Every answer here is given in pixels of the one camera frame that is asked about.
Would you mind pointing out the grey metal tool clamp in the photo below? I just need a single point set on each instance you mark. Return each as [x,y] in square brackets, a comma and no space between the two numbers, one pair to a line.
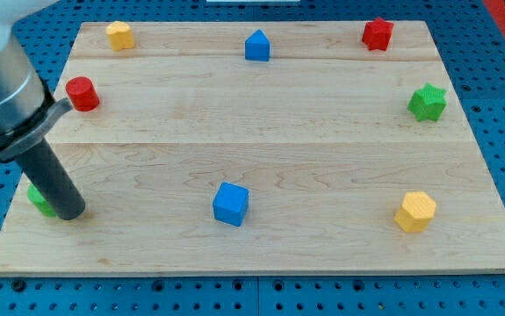
[28,134]

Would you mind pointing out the dark grey cylindrical pointer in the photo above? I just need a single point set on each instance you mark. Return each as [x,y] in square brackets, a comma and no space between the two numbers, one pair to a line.
[44,170]

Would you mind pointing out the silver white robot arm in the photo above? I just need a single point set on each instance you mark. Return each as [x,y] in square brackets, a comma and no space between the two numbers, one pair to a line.
[28,111]

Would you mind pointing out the blue triangle house block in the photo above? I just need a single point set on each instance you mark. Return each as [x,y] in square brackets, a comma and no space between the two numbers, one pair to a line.
[257,47]

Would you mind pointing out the red cylinder block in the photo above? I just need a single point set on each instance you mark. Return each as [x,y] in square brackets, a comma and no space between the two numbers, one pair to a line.
[82,93]

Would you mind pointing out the yellow heart block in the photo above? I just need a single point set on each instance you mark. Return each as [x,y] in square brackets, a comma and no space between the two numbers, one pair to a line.
[120,36]

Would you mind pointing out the blue cube block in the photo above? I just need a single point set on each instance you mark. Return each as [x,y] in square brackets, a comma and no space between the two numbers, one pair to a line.
[230,204]

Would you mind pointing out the wooden board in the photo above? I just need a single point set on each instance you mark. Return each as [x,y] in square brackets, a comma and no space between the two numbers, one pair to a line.
[320,135]

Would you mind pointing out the red star block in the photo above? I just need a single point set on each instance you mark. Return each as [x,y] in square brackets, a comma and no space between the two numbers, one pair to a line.
[377,34]

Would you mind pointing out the yellow hexagon block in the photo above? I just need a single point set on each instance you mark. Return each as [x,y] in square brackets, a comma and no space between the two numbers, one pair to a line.
[416,211]

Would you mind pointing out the green star block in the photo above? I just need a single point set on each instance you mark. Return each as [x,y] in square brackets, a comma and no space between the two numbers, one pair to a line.
[428,103]

